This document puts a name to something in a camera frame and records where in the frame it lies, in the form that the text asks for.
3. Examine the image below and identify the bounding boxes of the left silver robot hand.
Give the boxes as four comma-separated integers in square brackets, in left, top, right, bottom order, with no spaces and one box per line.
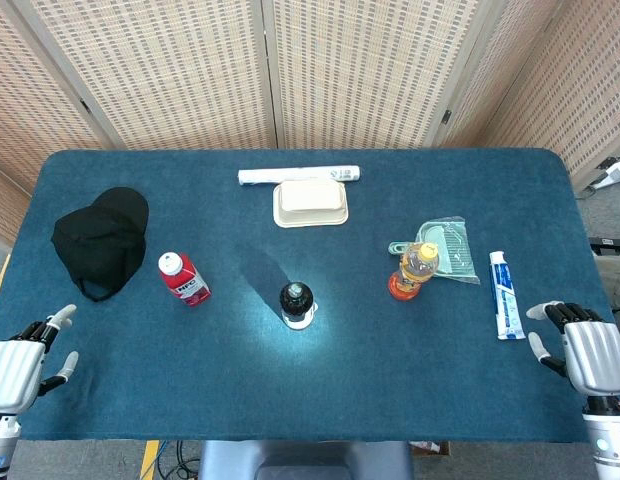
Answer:
[0,303,80,415]

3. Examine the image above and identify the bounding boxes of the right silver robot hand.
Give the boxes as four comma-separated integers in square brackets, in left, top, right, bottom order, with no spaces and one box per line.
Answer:
[525,300,620,399]

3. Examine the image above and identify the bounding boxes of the red NFC juice bottle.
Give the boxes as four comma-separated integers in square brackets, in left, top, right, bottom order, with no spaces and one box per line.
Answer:
[157,251,212,309]

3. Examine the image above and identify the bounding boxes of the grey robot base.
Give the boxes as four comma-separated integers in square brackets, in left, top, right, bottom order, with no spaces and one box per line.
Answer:
[197,439,414,480]

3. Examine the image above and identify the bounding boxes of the olive fabric bundle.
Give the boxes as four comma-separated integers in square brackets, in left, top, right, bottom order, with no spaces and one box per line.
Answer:
[592,247,620,321]

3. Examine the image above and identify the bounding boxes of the white blue toothpaste tube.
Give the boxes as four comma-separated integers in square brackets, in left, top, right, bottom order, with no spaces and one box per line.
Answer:
[488,250,527,341]

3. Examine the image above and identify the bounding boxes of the black baseball cap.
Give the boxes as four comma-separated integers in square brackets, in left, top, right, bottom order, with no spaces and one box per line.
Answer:
[50,186,150,303]

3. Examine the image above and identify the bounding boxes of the green dustpan set in bag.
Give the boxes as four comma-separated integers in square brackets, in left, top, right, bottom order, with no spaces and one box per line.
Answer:
[388,215,481,286]

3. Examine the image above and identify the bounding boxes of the white floor device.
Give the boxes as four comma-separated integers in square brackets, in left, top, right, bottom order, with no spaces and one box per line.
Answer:
[587,156,620,191]

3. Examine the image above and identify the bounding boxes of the orange drink bottle yellow cap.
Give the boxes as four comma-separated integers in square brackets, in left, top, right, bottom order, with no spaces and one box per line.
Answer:
[387,241,440,303]

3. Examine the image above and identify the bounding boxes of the blue table cloth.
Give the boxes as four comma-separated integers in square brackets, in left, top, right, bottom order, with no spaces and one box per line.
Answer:
[0,148,616,444]

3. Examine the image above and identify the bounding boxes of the dark tea bottle black cap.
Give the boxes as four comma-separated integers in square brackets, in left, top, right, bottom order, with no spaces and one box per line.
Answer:
[278,281,320,331]

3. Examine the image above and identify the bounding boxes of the beige food container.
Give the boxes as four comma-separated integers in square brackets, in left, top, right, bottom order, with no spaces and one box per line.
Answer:
[272,179,350,229]

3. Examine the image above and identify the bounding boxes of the woven folding screen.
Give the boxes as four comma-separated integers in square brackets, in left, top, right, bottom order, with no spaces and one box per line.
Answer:
[0,0,620,246]

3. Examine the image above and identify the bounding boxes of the white rolled bag pack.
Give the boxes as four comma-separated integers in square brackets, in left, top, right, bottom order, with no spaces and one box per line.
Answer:
[237,165,362,187]

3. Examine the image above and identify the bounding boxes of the floor cables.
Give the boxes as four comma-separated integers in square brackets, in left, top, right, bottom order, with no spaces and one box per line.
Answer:
[154,439,201,480]

